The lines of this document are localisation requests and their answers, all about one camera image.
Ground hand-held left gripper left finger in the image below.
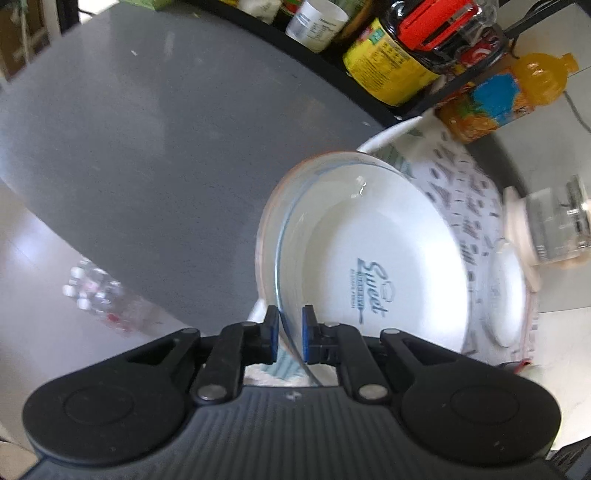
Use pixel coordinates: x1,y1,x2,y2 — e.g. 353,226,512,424
129,305,280,407

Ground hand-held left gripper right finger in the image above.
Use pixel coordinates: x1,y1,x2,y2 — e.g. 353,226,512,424
302,305,455,404

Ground clear glass bowl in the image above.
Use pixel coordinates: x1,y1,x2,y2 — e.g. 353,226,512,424
272,154,472,388

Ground white plate with flower print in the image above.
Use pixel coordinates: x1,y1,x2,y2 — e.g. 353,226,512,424
255,150,416,324

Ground pack of water bottles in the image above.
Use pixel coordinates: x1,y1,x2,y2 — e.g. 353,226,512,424
62,258,158,337

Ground plain white plate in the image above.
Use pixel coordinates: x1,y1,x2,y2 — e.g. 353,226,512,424
488,244,528,348

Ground white patterned plate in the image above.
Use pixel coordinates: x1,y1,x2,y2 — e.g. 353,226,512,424
355,115,539,370

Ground glass jar with lid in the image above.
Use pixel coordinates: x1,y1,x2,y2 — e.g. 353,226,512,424
522,175,591,269

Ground black kitchen rack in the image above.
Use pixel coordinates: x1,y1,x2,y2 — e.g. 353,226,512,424
180,0,591,121

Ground dark sauce bottle yellow label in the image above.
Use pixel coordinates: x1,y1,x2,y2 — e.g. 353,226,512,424
342,0,509,108

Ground orange juice bottle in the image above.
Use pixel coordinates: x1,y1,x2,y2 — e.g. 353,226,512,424
436,52,580,145

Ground white labelled jar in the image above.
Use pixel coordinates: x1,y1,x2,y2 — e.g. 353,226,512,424
285,0,349,52

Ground green carton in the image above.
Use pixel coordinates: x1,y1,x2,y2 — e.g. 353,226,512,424
124,0,177,11

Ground black power cable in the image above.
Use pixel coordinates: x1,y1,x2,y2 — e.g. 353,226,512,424
561,90,591,136

